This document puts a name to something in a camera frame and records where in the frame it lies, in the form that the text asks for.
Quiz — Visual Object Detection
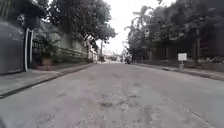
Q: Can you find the pole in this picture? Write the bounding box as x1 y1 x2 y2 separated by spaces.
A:
99 39 104 63

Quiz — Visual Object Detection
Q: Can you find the grey asphalt road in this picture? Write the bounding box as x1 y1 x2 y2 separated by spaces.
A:
0 62 224 128

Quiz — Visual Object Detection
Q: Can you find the large leafy tree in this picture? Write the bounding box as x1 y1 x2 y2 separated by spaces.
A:
35 0 118 51

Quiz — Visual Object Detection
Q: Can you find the potted bush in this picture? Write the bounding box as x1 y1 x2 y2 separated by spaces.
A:
33 31 62 67

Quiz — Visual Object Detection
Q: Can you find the row of trees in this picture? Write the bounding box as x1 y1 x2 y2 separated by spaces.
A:
124 0 224 63

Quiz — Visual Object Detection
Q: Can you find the grey concrete sidewalk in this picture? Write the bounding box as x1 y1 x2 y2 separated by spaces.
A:
0 63 95 100
132 62 224 82

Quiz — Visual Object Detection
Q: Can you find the grey metal gate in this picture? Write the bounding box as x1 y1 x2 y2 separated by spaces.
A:
0 20 26 76

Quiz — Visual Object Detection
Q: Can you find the building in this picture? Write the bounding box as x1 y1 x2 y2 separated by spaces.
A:
0 0 46 31

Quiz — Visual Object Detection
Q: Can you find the grey wall with fence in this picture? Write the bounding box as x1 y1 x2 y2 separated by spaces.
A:
33 20 90 64

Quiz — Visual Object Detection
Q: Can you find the white sign on post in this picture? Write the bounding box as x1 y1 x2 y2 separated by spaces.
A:
177 52 188 71

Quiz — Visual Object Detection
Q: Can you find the low wall with fence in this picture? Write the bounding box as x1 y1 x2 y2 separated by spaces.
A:
141 39 224 73

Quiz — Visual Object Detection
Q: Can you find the white gate post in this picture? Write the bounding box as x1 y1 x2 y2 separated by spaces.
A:
23 28 35 72

